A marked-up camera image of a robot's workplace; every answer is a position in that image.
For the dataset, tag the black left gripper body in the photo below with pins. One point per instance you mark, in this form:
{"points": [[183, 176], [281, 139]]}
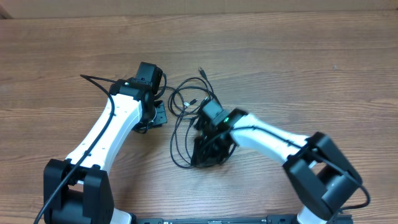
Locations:
{"points": [[153, 119]]}

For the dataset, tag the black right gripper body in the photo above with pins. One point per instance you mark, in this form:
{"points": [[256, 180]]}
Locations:
{"points": [[214, 151]]}

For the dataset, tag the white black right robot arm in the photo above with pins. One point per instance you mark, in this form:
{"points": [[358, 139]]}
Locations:
{"points": [[323, 178]]}

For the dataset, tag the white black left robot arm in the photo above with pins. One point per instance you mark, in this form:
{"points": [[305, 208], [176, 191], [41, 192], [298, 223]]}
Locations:
{"points": [[77, 189]]}

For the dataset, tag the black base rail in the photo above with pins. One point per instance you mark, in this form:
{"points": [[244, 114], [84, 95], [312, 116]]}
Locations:
{"points": [[217, 221]]}

